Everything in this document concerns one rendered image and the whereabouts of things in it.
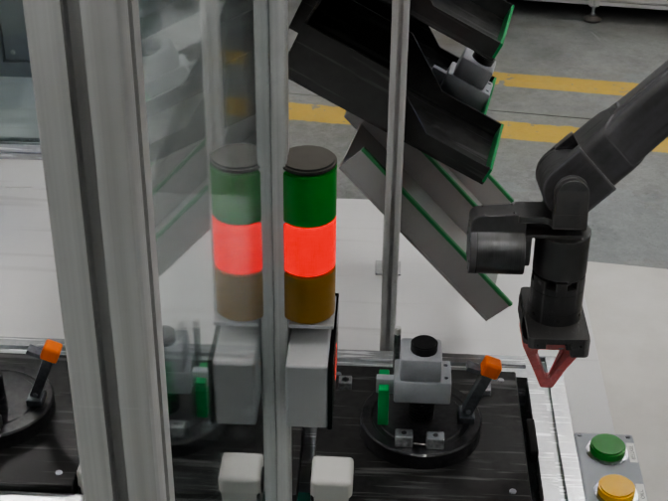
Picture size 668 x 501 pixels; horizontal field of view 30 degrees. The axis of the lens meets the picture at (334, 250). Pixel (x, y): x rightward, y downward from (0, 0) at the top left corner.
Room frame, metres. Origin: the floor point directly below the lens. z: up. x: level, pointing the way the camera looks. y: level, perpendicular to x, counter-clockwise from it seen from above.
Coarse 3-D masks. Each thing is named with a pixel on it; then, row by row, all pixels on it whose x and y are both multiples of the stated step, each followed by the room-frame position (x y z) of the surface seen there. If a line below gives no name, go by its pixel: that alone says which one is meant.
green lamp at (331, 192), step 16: (288, 176) 0.93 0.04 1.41; (304, 176) 0.92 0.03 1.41; (320, 176) 0.93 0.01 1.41; (336, 176) 0.94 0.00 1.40; (288, 192) 0.93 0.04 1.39; (304, 192) 0.92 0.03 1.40; (320, 192) 0.93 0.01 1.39; (336, 192) 0.95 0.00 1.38; (288, 208) 0.93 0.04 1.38; (304, 208) 0.92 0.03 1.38; (320, 208) 0.93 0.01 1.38; (304, 224) 0.92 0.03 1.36; (320, 224) 0.93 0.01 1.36
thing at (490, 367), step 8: (488, 360) 1.13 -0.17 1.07; (496, 360) 1.13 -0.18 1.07; (472, 368) 1.12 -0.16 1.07; (480, 368) 1.13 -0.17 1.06; (488, 368) 1.12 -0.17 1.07; (496, 368) 1.12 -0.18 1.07; (480, 376) 1.13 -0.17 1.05; (488, 376) 1.12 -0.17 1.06; (496, 376) 1.12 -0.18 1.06; (480, 384) 1.12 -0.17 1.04; (488, 384) 1.12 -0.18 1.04; (472, 392) 1.13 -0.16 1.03; (480, 392) 1.12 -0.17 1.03; (472, 400) 1.12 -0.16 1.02; (464, 408) 1.12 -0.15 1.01; (472, 408) 1.12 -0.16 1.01
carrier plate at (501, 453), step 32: (352, 384) 1.22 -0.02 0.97; (512, 384) 1.22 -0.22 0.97; (352, 416) 1.16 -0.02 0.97; (512, 416) 1.16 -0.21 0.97; (320, 448) 1.10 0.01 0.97; (352, 448) 1.10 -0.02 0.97; (480, 448) 1.10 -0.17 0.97; (512, 448) 1.10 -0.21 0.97; (384, 480) 1.04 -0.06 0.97; (416, 480) 1.04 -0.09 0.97; (448, 480) 1.04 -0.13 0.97; (480, 480) 1.05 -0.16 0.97; (512, 480) 1.05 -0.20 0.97
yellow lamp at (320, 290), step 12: (288, 276) 0.93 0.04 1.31; (300, 276) 0.93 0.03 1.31; (324, 276) 0.93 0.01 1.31; (288, 288) 0.93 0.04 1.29; (300, 288) 0.92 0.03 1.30; (312, 288) 0.92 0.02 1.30; (324, 288) 0.93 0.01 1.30; (288, 300) 0.93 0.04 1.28; (300, 300) 0.92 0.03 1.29; (312, 300) 0.92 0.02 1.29; (324, 300) 0.93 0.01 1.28; (288, 312) 0.93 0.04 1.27; (300, 312) 0.92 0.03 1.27; (312, 312) 0.92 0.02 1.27; (324, 312) 0.93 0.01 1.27
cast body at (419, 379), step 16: (416, 352) 1.12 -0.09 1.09; (432, 352) 1.12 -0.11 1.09; (400, 368) 1.12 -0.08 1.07; (416, 368) 1.11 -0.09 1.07; (432, 368) 1.11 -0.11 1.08; (448, 368) 1.14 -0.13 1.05; (384, 384) 1.13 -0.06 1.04; (400, 384) 1.11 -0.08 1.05; (416, 384) 1.11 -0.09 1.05; (432, 384) 1.11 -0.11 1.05; (448, 384) 1.11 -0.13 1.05; (400, 400) 1.11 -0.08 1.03; (416, 400) 1.11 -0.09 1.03; (432, 400) 1.11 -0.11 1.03; (448, 400) 1.11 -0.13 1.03
